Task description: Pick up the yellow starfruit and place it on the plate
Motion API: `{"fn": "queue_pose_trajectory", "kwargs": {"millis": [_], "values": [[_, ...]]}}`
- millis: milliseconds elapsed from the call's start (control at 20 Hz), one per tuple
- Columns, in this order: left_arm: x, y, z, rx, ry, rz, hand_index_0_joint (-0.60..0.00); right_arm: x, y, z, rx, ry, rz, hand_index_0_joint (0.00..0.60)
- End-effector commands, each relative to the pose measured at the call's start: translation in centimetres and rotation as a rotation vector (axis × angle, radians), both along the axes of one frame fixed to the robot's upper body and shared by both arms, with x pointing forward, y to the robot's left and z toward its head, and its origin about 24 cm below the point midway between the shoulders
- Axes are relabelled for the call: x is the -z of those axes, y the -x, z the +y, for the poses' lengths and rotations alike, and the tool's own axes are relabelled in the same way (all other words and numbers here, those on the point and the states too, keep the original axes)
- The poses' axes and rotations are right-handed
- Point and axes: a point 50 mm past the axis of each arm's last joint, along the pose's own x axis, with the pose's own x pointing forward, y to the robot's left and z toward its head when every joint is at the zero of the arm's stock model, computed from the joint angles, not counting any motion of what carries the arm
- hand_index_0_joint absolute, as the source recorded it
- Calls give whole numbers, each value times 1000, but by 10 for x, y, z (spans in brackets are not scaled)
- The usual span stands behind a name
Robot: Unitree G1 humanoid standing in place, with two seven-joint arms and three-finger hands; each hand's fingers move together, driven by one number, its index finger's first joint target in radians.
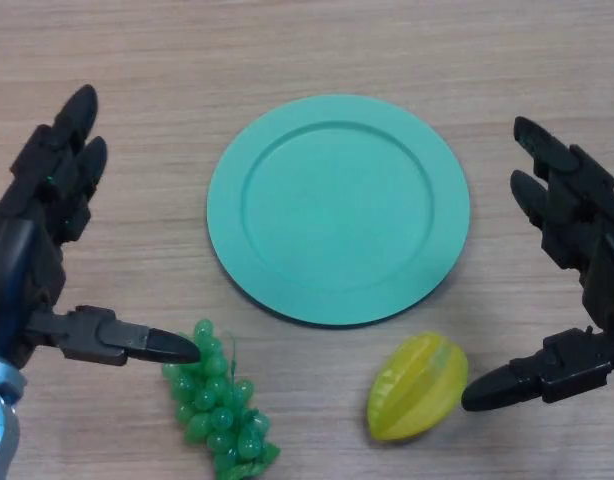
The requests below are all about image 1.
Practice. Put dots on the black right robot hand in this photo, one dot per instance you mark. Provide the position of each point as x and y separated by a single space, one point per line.
602 250

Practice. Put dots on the yellow starfruit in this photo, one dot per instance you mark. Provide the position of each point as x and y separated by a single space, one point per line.
417 390

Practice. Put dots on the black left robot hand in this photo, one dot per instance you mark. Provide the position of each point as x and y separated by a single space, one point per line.
27 260

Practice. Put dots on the green grape bunch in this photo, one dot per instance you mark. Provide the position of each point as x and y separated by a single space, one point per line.
217 400

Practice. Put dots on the green round plate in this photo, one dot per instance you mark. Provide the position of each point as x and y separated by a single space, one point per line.
337 215

